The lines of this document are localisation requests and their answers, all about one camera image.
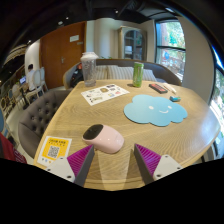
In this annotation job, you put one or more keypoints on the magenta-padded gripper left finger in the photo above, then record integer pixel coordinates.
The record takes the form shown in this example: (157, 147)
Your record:
(79, 160)

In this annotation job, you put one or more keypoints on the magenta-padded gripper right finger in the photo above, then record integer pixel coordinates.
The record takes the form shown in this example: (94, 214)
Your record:
(150, 159)

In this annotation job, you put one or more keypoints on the blue cloud-shaped mouse pad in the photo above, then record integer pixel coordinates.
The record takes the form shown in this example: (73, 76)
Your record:
(155, 110)

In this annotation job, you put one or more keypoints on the yellow and white code card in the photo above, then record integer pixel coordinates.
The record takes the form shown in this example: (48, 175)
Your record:
(53, 150)

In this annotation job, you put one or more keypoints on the grey tufted armchair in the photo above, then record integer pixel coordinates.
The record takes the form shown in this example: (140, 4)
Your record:
(40, 116)

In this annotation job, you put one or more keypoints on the small teal eraser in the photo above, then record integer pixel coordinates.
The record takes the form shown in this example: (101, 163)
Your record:
(175, 98)

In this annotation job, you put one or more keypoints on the white sticker sheet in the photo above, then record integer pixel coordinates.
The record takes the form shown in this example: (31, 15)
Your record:
(104, 94)

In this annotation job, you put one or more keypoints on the white tube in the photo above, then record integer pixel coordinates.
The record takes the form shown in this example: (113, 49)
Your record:
(170, 88)

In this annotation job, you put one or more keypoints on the striped cushion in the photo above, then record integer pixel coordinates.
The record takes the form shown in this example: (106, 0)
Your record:
(149, 75)
(121, 72)
(101, 72)

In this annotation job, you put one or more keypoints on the group of white chairs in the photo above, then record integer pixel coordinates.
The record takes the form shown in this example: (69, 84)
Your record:
(33, 90)

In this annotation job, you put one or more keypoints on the black backpack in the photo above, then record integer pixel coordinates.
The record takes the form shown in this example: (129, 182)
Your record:
(76, 76)

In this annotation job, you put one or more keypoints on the green drink can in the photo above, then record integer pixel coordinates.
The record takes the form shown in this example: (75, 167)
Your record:
(138, 75)

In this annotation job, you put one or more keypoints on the grey curved sofa bench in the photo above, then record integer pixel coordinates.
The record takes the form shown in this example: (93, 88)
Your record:
(163, 71)

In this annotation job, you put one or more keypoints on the clear plastic shaker bottle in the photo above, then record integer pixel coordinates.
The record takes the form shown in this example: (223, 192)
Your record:
(89, 70)

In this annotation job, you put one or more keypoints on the person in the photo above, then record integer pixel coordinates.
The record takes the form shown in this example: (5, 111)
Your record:
(30, 78)

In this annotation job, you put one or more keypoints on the brown wooden door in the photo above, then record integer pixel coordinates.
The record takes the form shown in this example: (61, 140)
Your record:
(61, 56)

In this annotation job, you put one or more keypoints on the black-framed window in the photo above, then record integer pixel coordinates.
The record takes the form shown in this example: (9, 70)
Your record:
(170, 46)

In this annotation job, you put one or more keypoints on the glass-door cabinet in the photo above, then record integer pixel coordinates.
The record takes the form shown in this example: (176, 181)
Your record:
(132, 43)

